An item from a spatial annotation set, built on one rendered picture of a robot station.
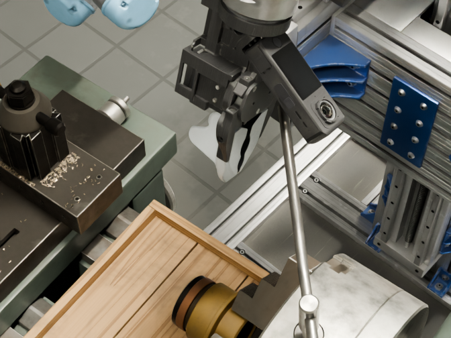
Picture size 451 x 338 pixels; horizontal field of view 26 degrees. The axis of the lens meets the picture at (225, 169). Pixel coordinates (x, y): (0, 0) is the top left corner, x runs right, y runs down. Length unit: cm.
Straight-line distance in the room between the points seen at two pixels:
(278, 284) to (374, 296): 13
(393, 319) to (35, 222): 62
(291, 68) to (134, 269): 69
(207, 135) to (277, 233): 138
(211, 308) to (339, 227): 117
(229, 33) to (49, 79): 83
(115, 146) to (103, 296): 24
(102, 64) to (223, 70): 207
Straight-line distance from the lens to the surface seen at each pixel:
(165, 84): 294
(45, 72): 177
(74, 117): 164
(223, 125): 97
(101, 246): 161
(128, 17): 137
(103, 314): 152
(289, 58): 95
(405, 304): 118
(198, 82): 98
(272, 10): 91
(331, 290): 115
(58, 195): 148
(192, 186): 271
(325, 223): 241
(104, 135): 160
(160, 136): 165
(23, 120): 142
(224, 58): 97
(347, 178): 249
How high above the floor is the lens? 223
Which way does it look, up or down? 54 degrees down
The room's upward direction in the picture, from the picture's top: straight up
